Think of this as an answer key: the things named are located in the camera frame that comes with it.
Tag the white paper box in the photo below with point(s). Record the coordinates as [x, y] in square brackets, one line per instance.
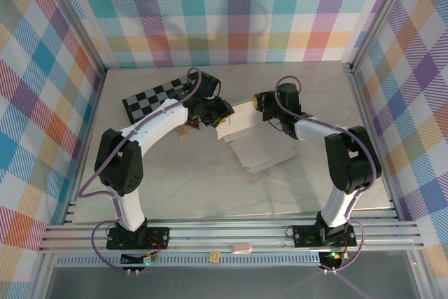
[259, 148]

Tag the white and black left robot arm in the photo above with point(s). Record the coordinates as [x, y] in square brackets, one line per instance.
[120, 162]

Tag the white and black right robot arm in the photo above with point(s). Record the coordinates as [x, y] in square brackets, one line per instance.
[350, 162]

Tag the small red triangle piece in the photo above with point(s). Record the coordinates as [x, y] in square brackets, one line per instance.
[193, 124]

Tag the small tan wooden piece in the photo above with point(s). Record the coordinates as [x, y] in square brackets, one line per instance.
[182, 132]

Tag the black and grey chessboard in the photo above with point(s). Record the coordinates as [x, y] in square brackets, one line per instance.
[147, 103]

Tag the pink oval eraser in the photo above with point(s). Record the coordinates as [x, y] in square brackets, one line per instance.
[240, 248]

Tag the small yellow tag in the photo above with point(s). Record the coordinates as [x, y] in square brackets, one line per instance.
[214, 256]

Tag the small controller board with LED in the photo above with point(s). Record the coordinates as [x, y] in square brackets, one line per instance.
[332, 257]
[147, 259]

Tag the aluminium side rail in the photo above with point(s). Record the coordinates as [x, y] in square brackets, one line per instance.
[91, 113]
[362, 103]

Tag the aluminium front rail frame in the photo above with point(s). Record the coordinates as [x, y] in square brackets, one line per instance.
[227, 234]

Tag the aluminium frame post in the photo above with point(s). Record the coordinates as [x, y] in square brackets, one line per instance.
[380, 15]
[74, 22]

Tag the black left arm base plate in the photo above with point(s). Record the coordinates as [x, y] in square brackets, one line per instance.
[157, 236]

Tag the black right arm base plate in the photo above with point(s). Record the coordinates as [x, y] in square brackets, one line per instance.
[304, 234]

